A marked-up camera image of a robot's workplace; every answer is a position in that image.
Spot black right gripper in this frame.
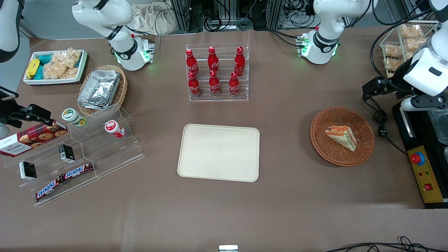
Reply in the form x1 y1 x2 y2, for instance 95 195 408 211
0 104 53 128

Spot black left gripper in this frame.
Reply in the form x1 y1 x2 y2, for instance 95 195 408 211
362 59 420 101

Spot triangle sandwich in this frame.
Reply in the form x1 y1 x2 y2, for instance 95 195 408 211
325 126 358 152

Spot round brown wicker basket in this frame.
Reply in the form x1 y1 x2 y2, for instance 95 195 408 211
309 106 376 167

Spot oval wicker basket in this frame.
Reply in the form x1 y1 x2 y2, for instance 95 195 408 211
77 64 128 116

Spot cream plastic tray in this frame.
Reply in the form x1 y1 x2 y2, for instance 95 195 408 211
177 123 260 183

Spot red cookie box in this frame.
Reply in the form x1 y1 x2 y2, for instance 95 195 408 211
0 120 68 158

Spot green lid cup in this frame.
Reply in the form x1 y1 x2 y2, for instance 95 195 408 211
62 108 86 127

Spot white rectangular snack bin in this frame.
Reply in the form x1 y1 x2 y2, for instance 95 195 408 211
23 49 88 86

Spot yellow snack packet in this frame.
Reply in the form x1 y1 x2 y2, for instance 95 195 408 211
26 58 40 80

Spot small black box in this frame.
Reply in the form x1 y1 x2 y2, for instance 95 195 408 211
58 143 75 163
19 161 37 181

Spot teal snack packet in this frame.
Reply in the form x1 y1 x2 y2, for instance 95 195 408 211
36 54 54 80

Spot clear bag of rice crackers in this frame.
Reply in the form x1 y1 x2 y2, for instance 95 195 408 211
43 48 82 80

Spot stack of foil containers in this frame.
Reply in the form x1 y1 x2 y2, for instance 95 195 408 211
77 69 121 111

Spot Snickers bar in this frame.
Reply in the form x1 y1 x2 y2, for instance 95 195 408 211
35 176 65 202
62 162 95 180

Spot red lid cup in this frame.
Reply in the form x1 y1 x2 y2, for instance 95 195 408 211
104 120 125 138

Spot clear acrylic step display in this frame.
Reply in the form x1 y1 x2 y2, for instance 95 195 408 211
0 103 145 207

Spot clear plastic container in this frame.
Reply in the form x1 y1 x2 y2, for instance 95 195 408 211
428 108 448 145

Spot black machine with yellow panel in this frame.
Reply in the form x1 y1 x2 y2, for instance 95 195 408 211
392 101 448 210

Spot red Coca-Cola bottle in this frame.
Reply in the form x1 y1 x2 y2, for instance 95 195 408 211
229 71 241 97
233 46 246 76
188 71 202 98
209 70 221 97
185 49 200 77
207 46 220 74

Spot beige crumpled cloth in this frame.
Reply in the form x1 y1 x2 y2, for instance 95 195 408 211
130 3 176 36

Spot clear acrylic bottle rack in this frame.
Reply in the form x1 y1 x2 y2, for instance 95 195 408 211
185 43 249 102

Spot black cable with plug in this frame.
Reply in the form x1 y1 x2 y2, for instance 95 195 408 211
362 96 408 156

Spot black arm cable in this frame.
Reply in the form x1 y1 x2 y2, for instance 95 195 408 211
370 9 442 83

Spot white wire rack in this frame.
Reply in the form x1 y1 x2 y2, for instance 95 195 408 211
379 20 442 79

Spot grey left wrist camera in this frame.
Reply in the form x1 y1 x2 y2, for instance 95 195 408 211
401 94 448 112

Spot black floor cables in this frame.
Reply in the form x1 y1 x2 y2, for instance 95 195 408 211
325 236 448 252

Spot aluminium frame with cables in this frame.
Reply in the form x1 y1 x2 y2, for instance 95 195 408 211
168 0 317 33

